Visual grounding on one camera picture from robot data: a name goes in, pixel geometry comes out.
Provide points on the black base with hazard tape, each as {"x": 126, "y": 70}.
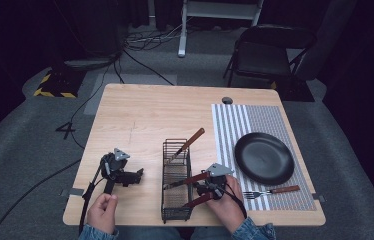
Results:
{"x": 60, "y": 85}

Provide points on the person's right hand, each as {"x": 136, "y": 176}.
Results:
{"x": 228, "y": 206}

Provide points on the white metal stand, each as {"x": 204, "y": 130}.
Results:
{"x": 183, "y": 33}

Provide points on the grey striped placemat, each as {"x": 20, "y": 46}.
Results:
{"x": 268, "y": 116}

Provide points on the grey tape piece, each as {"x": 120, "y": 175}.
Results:
{"x": 318, "y": 197}
{"x": 74, "y": 192}

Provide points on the black plate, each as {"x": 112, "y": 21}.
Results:
{"x": 264, "y": 158}

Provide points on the black folding chair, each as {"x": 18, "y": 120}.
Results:
{"x": 265, "y": 58}

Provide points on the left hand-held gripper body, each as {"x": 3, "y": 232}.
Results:
{"x": 112, "y": 168}

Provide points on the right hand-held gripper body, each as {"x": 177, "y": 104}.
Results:
{"x": 217, "y": 178}

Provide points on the person's left hand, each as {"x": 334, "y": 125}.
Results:
{"x": 102, "y": 213}

